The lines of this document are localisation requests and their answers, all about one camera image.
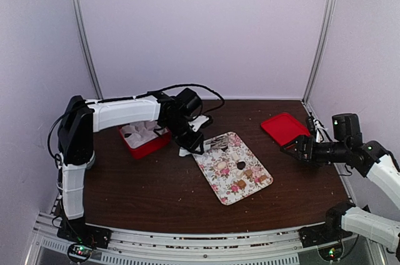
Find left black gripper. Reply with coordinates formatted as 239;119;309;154
164;116;204;154

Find black white kitchen tongs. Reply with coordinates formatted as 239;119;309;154
179;136;229;157

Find dark round chocolate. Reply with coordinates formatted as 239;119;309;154
237;161;246;170

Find brown striped chocolate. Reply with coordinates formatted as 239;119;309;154
237;180;246;189

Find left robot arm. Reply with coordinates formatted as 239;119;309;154
47;83;226;243

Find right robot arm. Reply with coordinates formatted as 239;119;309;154
281;113;399;256

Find red chocolate box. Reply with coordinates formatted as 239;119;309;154
118;121;172;159

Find white round swirl chocolate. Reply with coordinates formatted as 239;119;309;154
217;161;226;170

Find white rectangular chocolate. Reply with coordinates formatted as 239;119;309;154
231;152;241;162

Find white cube chocolate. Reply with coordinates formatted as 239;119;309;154
235;171;243;179

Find red box lid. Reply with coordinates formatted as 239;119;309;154
261;112;310;146

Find floral serving tray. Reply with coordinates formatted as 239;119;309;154
193;132;273;206

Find pale green ceramic bowl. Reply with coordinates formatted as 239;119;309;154
86;151;96;170

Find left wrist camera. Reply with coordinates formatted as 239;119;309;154
188;115;213;131

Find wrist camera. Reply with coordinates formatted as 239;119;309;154
188;115;213;131
306;115;331;143

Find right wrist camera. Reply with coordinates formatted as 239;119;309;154
306;115;331;143

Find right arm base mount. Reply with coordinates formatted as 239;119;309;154
299;224;344;263

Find front aluminium rail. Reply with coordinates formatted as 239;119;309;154
31;211;376;265

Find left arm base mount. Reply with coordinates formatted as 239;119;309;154
57;219;112;264

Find right aluminium frame post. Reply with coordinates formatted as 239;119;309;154
302;0;337;106

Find aluminium frame post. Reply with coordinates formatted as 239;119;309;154
302;0;337;106
71;0;104;99

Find left aluminium frame post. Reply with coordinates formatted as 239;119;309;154
71;0;104;99

